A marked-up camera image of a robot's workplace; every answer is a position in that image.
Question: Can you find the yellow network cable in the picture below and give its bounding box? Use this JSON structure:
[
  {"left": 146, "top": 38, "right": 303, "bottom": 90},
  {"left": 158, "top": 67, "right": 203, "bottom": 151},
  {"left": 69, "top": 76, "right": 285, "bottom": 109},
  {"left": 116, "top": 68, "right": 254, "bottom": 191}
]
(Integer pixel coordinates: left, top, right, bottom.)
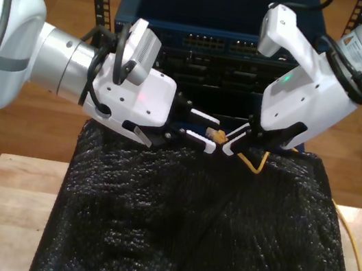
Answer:
[{"left": 182, "top": 126, "right": 362, "bottom": 271}]

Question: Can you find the black rack shelf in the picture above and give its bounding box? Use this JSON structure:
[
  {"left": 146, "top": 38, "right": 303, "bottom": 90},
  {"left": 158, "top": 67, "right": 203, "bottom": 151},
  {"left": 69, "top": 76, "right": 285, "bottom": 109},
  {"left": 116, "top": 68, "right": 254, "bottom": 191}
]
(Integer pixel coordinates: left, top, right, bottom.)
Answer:
[{"left": 169, "top": 78, "right": 265, "bottom": 135}]

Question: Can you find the black rack server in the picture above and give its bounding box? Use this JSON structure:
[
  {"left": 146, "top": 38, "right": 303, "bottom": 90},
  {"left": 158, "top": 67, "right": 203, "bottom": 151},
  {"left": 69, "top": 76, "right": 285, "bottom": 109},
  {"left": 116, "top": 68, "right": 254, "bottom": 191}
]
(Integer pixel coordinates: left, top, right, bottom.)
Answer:
[{"left": 152, "top": 44, "right": 297, "bottom": 102}]

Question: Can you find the black bubble mat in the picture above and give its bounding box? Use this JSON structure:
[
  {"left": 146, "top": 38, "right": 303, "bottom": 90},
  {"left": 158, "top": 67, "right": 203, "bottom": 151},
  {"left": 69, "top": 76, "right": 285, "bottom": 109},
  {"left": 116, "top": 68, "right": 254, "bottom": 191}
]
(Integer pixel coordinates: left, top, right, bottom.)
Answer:
[{"left": 28, "top": 109, "right": 362, "bottom": 271}]

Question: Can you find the thick black camera cable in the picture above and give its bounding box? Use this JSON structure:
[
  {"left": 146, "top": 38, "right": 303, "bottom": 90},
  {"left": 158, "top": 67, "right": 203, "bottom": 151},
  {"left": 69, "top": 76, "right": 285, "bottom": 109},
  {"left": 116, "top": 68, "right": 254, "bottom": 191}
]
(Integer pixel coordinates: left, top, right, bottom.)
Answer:
[{"left": 269, "top": 0, "right": 337, "bottom": 20}]

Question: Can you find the blue network switch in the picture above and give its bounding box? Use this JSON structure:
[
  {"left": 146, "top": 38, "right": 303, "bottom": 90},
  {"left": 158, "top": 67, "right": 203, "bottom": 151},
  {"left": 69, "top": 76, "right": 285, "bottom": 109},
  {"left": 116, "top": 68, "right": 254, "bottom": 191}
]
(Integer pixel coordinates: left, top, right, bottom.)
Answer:
[{"left": 110, "top": 0, "right": 333, "bottom": 75}]

